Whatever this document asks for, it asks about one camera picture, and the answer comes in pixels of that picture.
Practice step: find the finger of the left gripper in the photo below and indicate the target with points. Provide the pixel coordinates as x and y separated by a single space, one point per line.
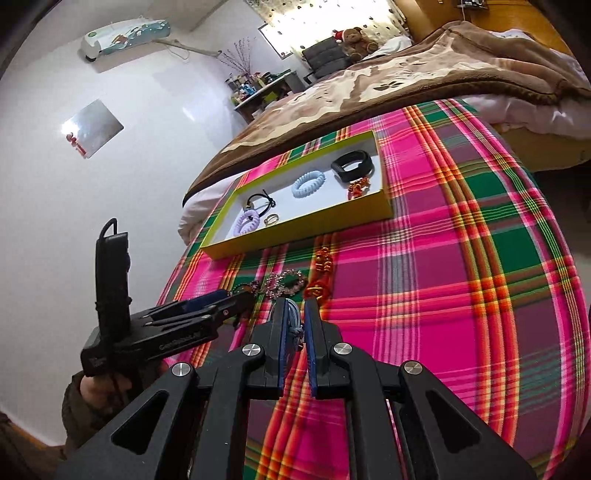
233 309
204 302

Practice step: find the cluttered desk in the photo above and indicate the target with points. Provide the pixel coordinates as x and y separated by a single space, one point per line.
251 99

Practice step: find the floral curtain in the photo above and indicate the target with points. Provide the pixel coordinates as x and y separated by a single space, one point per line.
303 23

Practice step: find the white air conditioner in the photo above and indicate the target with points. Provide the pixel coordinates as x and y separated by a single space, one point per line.
123 35

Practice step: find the black smart band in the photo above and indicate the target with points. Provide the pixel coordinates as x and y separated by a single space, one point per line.
353 166

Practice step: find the person left hand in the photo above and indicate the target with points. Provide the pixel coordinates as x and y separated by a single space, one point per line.
102 394

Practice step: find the wooden headboard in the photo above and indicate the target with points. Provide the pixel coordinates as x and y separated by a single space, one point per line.
503 15

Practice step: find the wall poster calendar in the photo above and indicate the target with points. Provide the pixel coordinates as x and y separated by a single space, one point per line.
91 128

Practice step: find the pink plaid cloth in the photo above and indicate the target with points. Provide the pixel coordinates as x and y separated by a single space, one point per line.
472 276

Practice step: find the dried branch vase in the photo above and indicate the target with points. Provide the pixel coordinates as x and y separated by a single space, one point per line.
238 57

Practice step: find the dark grey chair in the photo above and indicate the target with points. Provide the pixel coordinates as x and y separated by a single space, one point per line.
324 59

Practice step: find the teddy bear santa hat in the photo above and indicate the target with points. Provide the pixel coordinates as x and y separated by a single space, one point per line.
355 43

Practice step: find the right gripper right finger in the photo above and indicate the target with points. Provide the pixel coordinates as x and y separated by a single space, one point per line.
403 422

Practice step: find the yellow-green shallow box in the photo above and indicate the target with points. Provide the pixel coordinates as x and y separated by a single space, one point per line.
308 197

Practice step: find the brown fleece blanket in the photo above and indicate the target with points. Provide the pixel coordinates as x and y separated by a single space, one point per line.
457 59

